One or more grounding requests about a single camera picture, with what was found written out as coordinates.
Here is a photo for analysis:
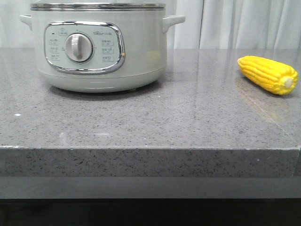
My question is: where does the glass pot lid steel rim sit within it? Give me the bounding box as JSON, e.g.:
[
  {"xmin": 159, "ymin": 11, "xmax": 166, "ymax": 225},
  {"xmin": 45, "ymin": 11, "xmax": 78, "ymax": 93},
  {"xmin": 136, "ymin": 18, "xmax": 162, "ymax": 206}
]
[{"xmin": 30, "ymin": 0, "xmax": 166, "ymax": 11}]

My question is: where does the yellow corn cob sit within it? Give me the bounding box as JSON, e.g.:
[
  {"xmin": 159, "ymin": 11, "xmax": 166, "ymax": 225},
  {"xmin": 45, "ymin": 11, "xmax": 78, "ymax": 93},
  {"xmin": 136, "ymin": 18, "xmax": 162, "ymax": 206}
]
[{"xmin": 237, "ymin": 56, "xmax": 299, "ymax": 95}]

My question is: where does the pale green electric cooking pot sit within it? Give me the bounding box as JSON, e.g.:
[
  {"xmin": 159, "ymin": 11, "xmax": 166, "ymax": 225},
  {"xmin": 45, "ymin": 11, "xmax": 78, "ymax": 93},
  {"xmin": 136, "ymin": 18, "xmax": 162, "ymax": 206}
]
[{"xmin": 20, "ymin": 9, "xmax": 185, "ymax": 93}]

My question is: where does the white pleated curtain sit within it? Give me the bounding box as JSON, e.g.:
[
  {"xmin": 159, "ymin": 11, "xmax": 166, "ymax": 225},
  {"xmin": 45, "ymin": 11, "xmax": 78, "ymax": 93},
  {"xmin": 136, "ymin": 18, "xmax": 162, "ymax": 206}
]
[{"xmin": 0, "ymin": 0, "xmax": 301, "ymax": 49}]

